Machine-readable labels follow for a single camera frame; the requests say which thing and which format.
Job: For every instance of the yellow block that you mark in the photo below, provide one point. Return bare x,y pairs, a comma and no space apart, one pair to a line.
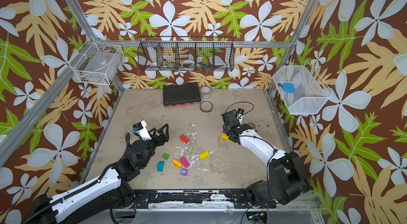
225,137
204,155

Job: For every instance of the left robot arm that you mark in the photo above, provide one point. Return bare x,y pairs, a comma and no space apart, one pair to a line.
109,190

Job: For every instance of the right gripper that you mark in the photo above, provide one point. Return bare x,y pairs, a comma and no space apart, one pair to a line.
230,132

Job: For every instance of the teal wood block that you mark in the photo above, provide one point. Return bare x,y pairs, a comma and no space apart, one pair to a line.
160,166

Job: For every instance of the white wire basket left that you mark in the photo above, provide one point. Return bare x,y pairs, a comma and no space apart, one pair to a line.
96,62

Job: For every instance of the blue object in basket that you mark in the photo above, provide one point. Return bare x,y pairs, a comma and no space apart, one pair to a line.
286,87

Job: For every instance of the white wire basket right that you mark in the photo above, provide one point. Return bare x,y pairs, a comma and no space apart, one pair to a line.
311,91

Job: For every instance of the green cube block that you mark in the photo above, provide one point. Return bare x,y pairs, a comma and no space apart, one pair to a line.
165,156

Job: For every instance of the brown tape roll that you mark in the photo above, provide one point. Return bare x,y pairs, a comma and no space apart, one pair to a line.
206,106

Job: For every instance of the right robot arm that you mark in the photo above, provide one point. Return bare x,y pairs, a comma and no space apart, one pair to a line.
286,179

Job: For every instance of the red block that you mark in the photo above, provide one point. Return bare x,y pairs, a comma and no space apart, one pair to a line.
184,139

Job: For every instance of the purple number cube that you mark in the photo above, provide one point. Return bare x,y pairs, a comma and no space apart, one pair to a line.
184,172

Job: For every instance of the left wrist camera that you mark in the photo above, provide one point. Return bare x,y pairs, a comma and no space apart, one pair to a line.
140,130

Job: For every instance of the black tool case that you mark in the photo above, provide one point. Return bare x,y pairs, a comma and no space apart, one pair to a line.
177,95

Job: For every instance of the black wire basket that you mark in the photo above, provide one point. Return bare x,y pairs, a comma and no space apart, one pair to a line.
209,53

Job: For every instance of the orange cylinder block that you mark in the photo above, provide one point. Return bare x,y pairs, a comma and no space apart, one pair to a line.
177,163

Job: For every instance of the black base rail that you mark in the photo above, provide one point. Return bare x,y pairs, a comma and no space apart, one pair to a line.
227,198

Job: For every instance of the magenta wood block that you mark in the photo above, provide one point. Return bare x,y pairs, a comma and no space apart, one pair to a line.
184,162

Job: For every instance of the white tape roll in basket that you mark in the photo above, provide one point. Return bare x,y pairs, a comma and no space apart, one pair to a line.
188,63

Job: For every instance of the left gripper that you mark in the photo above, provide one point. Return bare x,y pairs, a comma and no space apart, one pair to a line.
164,138

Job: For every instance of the white wire basket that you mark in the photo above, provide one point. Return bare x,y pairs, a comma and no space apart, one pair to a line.
96,62
311,91

